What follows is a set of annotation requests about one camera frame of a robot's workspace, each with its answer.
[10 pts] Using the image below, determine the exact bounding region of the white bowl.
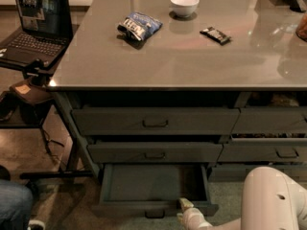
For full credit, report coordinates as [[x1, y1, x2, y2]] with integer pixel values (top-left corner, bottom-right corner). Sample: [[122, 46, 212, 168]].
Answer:
[[170, 0, 200, 17]]

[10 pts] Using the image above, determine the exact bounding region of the black laptop stand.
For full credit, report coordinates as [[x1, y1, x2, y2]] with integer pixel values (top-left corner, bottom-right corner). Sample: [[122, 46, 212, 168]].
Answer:
[[0, 57, 93, 181]]

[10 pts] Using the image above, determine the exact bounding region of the grey drawer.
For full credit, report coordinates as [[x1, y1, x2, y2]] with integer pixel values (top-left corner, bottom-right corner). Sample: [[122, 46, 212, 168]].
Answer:
[[207, 164, 307, 182], [71, 107, 239, 135], [87, 142, 223, 163], [218, 138, 307, 163], [92, 163, 219, 219], [232, 106, 307, 134]]

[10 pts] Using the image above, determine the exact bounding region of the white shoe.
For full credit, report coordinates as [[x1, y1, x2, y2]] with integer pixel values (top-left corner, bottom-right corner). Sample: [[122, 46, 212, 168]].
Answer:
[[27, 219, 45, 230]]

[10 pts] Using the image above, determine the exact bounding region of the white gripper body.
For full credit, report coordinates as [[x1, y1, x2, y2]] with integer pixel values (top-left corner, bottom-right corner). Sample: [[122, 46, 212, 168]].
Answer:
[[181, 208, 211, 230]]

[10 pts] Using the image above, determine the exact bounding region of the black laptop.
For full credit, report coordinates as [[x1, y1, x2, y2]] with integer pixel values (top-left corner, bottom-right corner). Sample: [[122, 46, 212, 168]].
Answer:
[[0, 0, 73, 69]]

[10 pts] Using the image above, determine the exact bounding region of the brown object at right edge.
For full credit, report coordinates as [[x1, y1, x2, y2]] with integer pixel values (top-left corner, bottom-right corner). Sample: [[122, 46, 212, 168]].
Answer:
[[295, 13, 307, 41]]

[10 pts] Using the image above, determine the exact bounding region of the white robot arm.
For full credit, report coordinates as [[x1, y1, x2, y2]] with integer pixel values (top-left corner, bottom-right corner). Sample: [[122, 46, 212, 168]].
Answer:
[[177, 167, 307, 230]]

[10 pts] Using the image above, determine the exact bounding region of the grey cabinet frame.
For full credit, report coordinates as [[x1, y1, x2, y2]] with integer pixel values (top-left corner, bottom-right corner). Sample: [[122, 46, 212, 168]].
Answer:
[[55, 91, 306, 172]]

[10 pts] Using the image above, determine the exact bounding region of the person leg in jeans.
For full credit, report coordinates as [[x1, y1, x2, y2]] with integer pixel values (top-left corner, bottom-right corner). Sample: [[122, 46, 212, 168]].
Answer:
[[0, 166, 33, 230]]

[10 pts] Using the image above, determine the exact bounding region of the black candy bar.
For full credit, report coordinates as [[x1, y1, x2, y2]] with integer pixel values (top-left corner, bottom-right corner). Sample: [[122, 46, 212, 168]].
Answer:
[[201, 27, 231, 45]]

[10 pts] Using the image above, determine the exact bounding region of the black cable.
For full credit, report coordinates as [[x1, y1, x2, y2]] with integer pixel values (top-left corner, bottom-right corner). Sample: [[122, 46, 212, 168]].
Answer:
[[38, 126, 70, 170]]

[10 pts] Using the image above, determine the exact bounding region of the black pouch with note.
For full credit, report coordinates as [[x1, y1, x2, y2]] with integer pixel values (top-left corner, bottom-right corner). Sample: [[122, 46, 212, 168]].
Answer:
[[10, 80, 53, 105]]

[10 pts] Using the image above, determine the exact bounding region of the blue chip bag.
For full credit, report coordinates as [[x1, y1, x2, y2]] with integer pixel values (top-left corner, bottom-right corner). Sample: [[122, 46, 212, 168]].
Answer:
[[117, 11, 163, 41]]

